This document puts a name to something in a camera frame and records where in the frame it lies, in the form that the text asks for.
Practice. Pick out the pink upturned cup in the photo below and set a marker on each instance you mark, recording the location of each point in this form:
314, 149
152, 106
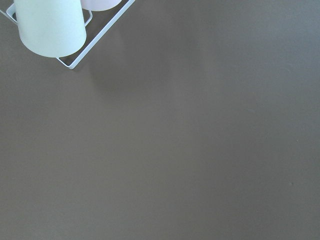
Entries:
99, 5

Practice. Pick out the mint green upturned cup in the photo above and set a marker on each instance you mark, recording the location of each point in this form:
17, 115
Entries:
51, 28

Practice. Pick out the white wire cup rack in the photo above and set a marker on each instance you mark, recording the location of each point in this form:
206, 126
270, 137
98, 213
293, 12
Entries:
97, 23

